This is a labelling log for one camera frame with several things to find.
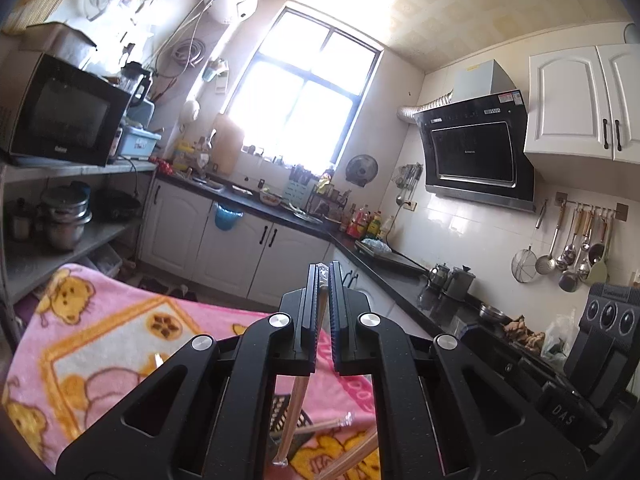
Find clear plastic bag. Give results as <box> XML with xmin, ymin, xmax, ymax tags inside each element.
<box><xmin>542</xmin><ymin>310</ymin><xmax>578</xmax><ymax>361</ymax></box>

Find white kitchen base cabinets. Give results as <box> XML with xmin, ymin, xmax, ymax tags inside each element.
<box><xmin>137</xmin><ymin>172</ymin><xmax>591</xmax><ymax>411</ymax></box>

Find small lidded steel pot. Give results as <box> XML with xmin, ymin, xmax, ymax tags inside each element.
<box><xmin>7</xmin><ymin>197</ymin><xmax>32</xmax><ymax>241</ymax></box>

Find steel lidded jug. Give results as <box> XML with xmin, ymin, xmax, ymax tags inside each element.
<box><xmin>445</xmin><ymin>265</ymin><xmax>476</xmax><ymax>302</ymax></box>

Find wire mesh strainer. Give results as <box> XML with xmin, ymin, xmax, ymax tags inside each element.
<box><xmin>511</xmin><ymin>247</ymin><xmax>538</xmax><ymax>283</ymax></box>

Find stacked steel pots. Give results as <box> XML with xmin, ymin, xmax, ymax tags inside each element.
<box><xmin>40</xmin><ymin>185</ymin><xmax>93</xmax><ymax>252</ymax></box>

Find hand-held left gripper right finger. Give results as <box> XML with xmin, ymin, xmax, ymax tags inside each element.
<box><xmin>327</xmin><ymin>260</ymin><xmax>586</xmax><ymax>480</ymax></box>

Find group of sauce bottles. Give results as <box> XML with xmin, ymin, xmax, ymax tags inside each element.
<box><xmin>345</xmin><ymin>202</ymin><xmax>396</xmax><ymax>241</ymax></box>

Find white wall organiser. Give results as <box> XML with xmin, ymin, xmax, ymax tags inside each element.
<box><xmin>204</xmin><ymin>57</ymin><xmax>231</xmax><ymax>95</ymax></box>

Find steel shelf rack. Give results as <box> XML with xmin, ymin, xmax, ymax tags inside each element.
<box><xmin>0</xmin><ymin>157</ymin><xmax>158</xmax><ymax>311</ymax></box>

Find black range hood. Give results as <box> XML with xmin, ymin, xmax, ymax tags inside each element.
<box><xmin>412</xmin><ymin>59</ymin><xmax>537</xmax><ymax>213</ymax></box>

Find blue plastic crate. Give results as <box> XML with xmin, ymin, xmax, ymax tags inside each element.
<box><xmin>117</xmin><ymin>125</ymin><xmax>162</xmax><ymax>157</ymax></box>

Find coiled grey hose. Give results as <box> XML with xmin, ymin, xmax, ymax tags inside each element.
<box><xmin>165</xmin><ymin>37</ymin><xmax>206</xmax><ymax>68</ymax></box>

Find brown ginger roots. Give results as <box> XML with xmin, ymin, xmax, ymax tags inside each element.
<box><xmin>502</xmin><ymin>316</ymin><xmax>546</xmax><ymax>348</ymax></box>

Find kitchen window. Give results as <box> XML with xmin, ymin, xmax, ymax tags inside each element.
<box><xmin>220</xmin><ymin>2</ymin><xmax>386</xmax><ymax>176</ymax></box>

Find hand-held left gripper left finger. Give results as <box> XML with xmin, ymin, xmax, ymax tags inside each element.
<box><xmin>57</xmin><ymin>262</ymin><xmax>321</xmax><ymax>480</ymax></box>

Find white upper cabinet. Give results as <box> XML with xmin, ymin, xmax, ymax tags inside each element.
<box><xmin>523</xmin><ymin>44</ymin><xmax>640</xmax><ymax>166</ymax></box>

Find beige cutting board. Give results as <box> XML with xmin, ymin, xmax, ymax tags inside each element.
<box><xmin>214</xmin><ymin>114</ymin><xmax>244</xmax><ymax>177</ymax></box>

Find bunch of chopsticks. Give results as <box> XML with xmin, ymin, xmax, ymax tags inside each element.
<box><xmin>154</xmin><ymin>353</ymin><xmax>379</xmax><ymax>480</ymax></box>

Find green spatula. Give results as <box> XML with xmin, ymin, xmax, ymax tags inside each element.
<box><xmin>585</xmin><ymin>210</ymin><xmax>611</xmax><ymax>286</ymax></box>

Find blue plastic bag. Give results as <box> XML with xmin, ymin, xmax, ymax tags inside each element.
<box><xmin>212</xmin><ymin>201</ymin><xmax>245</xmax><ymax>232</ymax></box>

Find small grey wall fan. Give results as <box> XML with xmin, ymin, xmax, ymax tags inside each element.
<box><xmin>345</xmin><ymin>154</ymin><xmax>378</xmax><ymax>186</ymax></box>

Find bamboo chopstick pair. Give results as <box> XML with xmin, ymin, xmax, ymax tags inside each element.
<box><xmin>272</xmin><ymin>262</ymin><xmax>332</xmax><ymax>467</ymax></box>

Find silver exhaust duct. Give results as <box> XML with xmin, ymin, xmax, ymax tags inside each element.
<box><xmin>397</xmin><ymin>95</ymin><xmax>453</xmax><ymax>123</ymax></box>

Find black wok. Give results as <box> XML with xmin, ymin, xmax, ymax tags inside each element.
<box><xmin>95</xmin><ymin>187</ymin><xmax>142</xmax><ymax>222</ymax></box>

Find black microwave oven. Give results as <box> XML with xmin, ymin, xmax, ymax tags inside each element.
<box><xmin>0</xmin><ymin>50</ymin><xmax>133</xmax><ymax>167</ymax></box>

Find hanging kitchen tools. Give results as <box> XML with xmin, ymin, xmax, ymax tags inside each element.
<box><xmin>392</xmin><ymin>162</ymin><xmax>423</xmax><ymax>206</ymax></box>

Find grey-green plastic cutlery holder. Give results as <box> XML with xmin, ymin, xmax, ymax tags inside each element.
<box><xmin>269</xmin><ymin>394</ymin><xmax>313</xmax><ymax>461</ymax></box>

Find wooden hook rail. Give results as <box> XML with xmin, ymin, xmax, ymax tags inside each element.
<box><xmin>554</xmin><ymin>192</ymin><xmax>628</xmax><ymax>221</ymax></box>

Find teal knife block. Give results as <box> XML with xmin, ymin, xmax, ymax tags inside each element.
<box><xmin>285</xmin><ymin>165</ymin><xmax>313</xmax><ymax>201</ymax></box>

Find pink printed blanket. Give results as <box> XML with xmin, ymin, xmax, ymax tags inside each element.
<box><xmin>0</xmin><ymin>262</ymin><xmax>381</xmax><ymax>480</ymax></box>

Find steel teapot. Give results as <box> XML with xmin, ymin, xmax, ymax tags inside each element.
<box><xmin>429</xmin><ymin>262</ymin><xmax>451</xmax><ymax>291</ymax></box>

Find black blender jug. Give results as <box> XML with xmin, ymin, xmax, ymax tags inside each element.
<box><xmin>120</xmin><ymin>61</ymin><xmax>152</xmax><ymax>108</ymax></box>

